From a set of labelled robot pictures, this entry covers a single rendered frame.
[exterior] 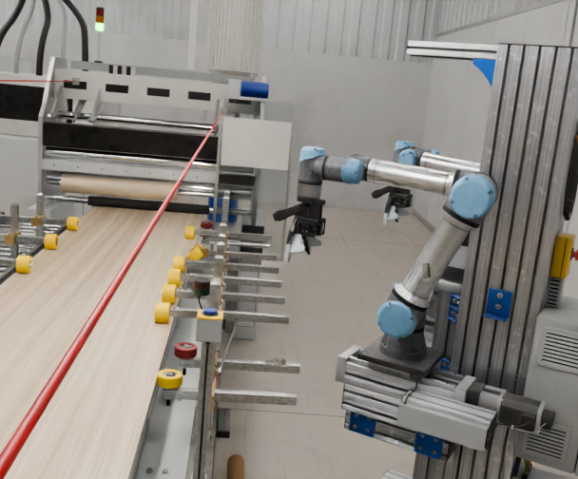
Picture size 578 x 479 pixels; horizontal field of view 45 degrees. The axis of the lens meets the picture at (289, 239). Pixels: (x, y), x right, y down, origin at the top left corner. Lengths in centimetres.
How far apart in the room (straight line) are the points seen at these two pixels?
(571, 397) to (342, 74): 935
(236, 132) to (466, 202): 307
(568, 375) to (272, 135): 309
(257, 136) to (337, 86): 648
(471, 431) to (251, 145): 316
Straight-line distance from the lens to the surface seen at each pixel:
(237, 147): 487
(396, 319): 208
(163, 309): 275
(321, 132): 1127
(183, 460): 242
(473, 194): 197
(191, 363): 256
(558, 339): 227
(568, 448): 239
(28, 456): 191
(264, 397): 234
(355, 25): 1133
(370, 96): 1132
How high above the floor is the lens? 184
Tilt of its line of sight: 12 degrees down
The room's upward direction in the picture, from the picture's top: 5 degrees clockwise
